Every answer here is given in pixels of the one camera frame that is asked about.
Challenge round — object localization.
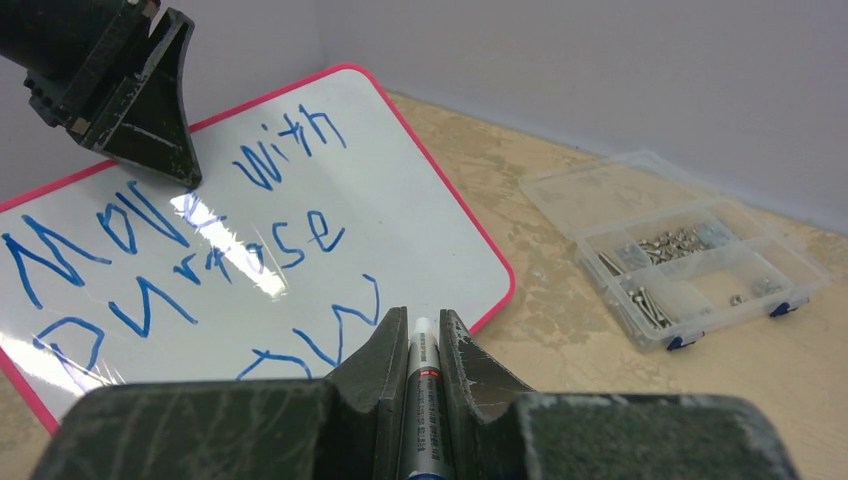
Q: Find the blue whiteboard marker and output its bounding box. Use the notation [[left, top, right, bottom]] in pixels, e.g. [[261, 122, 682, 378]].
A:
[[396, 317, 455, 479]]

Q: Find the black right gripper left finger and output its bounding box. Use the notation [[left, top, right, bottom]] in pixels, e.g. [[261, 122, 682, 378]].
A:
[[33, 307, 408, 479]]

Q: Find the red framed whiteboard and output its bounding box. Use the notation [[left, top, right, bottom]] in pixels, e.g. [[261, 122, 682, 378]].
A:
[[1, 64, 516, 431]]

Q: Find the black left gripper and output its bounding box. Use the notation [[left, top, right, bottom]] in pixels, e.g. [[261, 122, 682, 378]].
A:
[[1, 1, 202, 188]]

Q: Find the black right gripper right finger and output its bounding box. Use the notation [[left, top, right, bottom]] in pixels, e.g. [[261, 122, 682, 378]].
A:
[[439, 310, 798, 479]]

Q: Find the clear plastic screw box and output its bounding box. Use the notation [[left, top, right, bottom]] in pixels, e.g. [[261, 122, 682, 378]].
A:
[[518, 151, 829, 351]]

